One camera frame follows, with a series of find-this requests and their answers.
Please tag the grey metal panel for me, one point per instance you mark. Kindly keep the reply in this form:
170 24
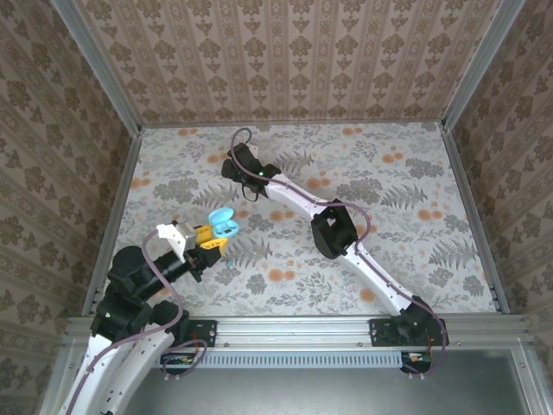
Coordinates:
302 393

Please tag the thin aluminium wall rail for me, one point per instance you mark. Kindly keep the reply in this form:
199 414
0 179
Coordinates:
294 124

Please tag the blue earbud charging case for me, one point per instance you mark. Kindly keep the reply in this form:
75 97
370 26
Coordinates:
220 216

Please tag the floral patterned table cover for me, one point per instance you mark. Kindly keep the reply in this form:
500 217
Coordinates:
302 294

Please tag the aluminium corner post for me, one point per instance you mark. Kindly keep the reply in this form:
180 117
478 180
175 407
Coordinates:
102 69
479 65

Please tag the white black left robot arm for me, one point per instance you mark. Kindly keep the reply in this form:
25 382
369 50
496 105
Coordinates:
138 359

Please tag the aluminium side rail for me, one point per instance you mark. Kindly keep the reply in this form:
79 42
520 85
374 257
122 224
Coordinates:
475 216
115 216

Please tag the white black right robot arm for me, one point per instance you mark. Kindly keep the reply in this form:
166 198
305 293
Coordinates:
380 281

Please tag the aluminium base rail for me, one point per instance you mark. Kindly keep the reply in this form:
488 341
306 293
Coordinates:
294 330

